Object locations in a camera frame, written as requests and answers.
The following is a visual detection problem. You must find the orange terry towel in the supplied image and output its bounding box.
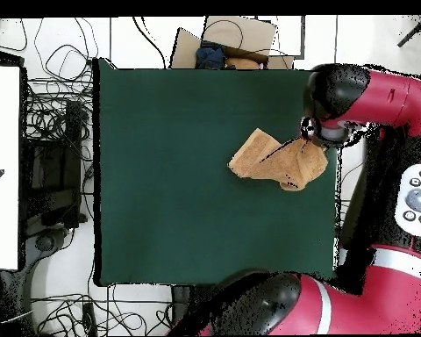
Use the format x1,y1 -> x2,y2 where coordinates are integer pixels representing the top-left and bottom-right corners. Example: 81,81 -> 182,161
227,127 -> 329,192

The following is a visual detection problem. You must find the dark green table cloth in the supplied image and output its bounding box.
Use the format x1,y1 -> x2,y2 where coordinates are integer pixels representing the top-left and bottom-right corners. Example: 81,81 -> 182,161
92,57 -> 346,287

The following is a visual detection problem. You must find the black upright stand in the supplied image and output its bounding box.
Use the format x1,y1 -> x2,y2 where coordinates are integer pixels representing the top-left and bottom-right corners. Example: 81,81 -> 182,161
170,284 -> 192,334

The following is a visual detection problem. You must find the orange cloth in box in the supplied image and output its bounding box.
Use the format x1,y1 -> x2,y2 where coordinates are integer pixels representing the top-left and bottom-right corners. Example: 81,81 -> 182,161
224,56 -> 260,70

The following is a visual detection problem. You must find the dark blue cloth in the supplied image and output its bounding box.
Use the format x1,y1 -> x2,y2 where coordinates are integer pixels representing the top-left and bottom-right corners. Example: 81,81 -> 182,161
195,43 -> 227,70

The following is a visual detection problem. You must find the brown cardboard box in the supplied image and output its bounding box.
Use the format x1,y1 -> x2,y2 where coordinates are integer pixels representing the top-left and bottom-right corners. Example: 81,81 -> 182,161
169,15 -> 296,70

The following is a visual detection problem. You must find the black equipment rack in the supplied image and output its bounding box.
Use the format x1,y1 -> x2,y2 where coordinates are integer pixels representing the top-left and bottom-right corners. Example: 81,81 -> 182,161
20,99 -> 83,229

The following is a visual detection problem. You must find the white board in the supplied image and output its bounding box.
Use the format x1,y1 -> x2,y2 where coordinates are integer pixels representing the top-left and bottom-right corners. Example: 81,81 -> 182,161
0,64 -> 22,271

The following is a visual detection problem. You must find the tangle of black cables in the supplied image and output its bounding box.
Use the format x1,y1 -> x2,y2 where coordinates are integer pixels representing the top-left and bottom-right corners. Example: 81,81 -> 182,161
22,41 -> 96,219

